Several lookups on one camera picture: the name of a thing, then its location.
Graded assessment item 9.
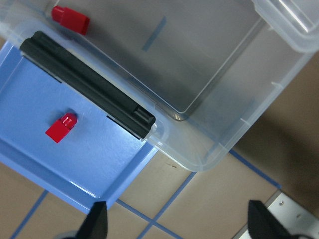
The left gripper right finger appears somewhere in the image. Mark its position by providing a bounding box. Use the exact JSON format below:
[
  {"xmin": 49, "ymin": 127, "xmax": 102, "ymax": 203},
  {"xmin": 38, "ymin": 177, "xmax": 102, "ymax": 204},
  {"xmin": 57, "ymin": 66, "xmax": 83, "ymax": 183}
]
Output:
[{"xmin": 248, "ymin": 200, "xmax": 292, "ymax": 239}]

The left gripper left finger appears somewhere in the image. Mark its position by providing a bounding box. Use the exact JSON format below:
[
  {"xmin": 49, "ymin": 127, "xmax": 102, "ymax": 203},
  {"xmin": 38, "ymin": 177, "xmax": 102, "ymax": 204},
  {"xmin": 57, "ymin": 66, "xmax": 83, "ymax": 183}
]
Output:
[{"xmin": 77, "ymin": 201, "xmax": 108, "ymax": 239}]

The red block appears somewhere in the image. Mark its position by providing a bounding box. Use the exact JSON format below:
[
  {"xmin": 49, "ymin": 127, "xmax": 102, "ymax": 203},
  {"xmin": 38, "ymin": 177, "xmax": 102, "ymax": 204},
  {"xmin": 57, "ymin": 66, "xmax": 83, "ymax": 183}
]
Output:
[
  {"xmin": 51, "ymin": 5, "xmax": 90, "ymax": 35},
  {"xmin": 45, "ymin": 113, "xmax": 78, "ymax": 143}
]

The clear ribbed box lid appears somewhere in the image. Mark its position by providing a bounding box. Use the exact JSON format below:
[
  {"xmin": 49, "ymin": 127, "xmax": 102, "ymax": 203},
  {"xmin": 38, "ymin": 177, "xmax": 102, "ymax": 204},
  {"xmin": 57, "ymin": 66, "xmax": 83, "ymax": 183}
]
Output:
[{"xmin": 253, "ymin": 0, "xmax": 319, "ymax": 53}]

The blue plastic tray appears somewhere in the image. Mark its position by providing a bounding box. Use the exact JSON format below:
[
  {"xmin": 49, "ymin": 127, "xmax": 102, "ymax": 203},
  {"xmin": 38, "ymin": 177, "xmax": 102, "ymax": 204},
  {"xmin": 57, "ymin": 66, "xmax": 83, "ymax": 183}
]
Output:
[{"xmin": 0, "ymin": 42, "xmax": 156, "ymax": 213}]

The clear plastic storage box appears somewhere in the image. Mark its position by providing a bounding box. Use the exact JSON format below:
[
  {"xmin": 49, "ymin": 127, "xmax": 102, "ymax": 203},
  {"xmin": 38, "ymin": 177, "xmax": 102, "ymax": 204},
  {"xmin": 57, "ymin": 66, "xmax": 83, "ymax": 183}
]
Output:
[{"xmin": 0, "ymin": 0, "xmax": 316, "ymax": 171}]

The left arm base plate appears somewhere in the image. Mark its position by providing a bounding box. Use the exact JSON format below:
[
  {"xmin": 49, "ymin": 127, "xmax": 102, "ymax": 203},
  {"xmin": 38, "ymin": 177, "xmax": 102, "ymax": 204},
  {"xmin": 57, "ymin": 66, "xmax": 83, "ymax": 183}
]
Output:
[{"xmin": 231, "ymin": 190, "xmax": 319, "ymax": 239}]

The black box latch handle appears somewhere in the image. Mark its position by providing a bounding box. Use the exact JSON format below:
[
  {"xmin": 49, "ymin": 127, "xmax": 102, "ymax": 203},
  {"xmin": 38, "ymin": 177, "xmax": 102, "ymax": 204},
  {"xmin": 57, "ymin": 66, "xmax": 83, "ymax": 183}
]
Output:
[{"xmin": 20, "ymin": 31, "xmax": 156, "ymax": 139}]

